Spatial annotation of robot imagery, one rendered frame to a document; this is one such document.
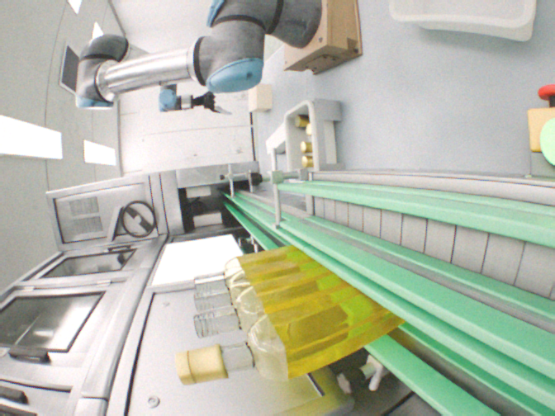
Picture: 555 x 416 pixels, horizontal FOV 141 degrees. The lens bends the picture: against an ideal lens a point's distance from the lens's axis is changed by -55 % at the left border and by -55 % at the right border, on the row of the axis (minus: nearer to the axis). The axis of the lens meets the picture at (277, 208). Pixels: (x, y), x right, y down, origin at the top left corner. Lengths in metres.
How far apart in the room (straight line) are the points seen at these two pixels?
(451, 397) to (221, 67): 0.56
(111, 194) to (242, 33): 1.15
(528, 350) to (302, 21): 0.58
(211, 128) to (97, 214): 3.08
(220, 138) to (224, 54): 3.68
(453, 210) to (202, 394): 0.36
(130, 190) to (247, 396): 1.20
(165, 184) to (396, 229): 1.17
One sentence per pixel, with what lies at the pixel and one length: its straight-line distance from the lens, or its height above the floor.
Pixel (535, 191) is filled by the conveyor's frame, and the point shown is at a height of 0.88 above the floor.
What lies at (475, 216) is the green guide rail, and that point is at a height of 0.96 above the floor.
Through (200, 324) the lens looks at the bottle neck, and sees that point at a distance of 0.26.
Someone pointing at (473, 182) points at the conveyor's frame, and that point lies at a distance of 0.24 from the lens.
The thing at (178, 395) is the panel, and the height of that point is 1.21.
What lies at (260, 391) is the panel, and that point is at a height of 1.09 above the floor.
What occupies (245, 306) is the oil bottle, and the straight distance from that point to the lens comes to 0.24.
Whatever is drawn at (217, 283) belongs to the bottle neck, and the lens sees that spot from 0.35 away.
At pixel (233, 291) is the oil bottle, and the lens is 0.29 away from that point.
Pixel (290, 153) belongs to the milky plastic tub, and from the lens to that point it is 0.67.
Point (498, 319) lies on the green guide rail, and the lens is 0.19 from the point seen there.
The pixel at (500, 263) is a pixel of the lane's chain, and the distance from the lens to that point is 0.25.
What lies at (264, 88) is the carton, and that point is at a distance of 1.06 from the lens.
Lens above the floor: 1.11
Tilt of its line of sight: 19 degrees down
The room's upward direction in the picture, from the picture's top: 98 degrees counter-clockwise
